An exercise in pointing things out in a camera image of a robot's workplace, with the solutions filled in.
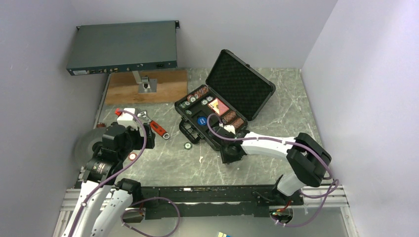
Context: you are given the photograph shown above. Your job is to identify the orange chip stack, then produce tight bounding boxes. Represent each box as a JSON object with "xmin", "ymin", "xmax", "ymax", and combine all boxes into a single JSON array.
[
  {"xmin": 222, "ymin": 111, "xmax": 237, "ymax": 124},
  {"xmin": 231, "ymin": 118, "xmax": 245, "ymax": 130}
]

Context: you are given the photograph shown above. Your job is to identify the green poker chip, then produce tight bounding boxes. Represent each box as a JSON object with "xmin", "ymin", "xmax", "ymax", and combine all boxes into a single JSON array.
[{"xmin": 184, "ymin": 142, "xmax": 193, "ymax": 150}]

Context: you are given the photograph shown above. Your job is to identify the blue small blind button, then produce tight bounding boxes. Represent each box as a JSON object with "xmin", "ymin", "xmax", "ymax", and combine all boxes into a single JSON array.
[{"xmin": 197, "ymin": 117, "xmax": 208, "ymax": 126}]

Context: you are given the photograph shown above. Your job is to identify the red playing card deck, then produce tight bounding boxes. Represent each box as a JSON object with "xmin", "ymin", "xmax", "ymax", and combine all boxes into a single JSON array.
[{"xmin": 208, "ymin": 98, "xmax": 229, "ymax": 116}]

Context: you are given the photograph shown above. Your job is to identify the black poker case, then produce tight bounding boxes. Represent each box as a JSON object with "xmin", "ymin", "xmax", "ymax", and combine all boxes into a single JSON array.
[{"xmin": 174, "ymin": 49, "xmax": 276, "ymax": 151}]

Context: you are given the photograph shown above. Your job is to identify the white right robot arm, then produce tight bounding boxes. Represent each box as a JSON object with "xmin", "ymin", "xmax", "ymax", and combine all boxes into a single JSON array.
[{"xmin": 214, "ymin": 128, "xmax": 334, "ymax": 205}]

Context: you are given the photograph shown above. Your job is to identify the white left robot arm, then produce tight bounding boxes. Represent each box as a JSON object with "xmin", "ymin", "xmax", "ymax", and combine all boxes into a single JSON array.
[{"xmin": 63, "ymin": 122, "xmax": 156, "ymax": 237}]

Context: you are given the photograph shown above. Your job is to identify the small red white chip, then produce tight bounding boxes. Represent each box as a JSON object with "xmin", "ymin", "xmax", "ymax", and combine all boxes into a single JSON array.
[{"xmin": 128, "ymin": 153, "xmax": 137, "ymax": 160}]

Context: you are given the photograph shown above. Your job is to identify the wooden board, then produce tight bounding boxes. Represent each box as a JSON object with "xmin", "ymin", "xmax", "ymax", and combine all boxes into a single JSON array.
[{"xmin": 105, "ymin": 70, "xmax": 188, "ymax": 105}]

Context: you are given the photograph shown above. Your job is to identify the mixed red chip stack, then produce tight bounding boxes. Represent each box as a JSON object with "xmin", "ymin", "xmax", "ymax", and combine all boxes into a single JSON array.
[{"xmin": 187, "ymin": 86, "xmax": 209, "ymax": 103}]

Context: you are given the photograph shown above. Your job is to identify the grey filament spool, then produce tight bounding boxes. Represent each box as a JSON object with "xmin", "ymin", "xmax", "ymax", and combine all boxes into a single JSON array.
[{"xmin": 74, "ymin": 127, "xmax": 106, "ymax": 166}]

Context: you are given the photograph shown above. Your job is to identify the grey rack server unit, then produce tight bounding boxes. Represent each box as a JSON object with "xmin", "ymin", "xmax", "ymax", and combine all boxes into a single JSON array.
[{"xmin": 66, "ymin": 20, "xmax": 180, "ymax": 76}]

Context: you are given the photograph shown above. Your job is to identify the red handled adjustable wrench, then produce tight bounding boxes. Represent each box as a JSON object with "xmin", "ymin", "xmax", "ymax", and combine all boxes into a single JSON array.
[{"xmin": 139, "ymin": 111, "xmax": 170, "ymax": 140}]

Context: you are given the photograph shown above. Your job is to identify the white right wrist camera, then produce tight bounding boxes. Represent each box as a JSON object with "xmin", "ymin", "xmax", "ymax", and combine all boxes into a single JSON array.
[{"xmin": 223, "ymin": 124, "xmax": 236, "ymax": 134}]

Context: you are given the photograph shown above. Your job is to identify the metal stand bracket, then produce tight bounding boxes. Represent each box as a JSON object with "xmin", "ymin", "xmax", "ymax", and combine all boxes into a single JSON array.
[{"xmin": 132, "ymin": 71, "xmax": 158, "ymax": 94}]

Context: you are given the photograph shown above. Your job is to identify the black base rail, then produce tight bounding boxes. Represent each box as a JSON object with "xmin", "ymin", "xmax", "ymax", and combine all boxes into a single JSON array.
[{"xmin": 131, "ymin": 185, "xmax": 304, "ymax": 220}]

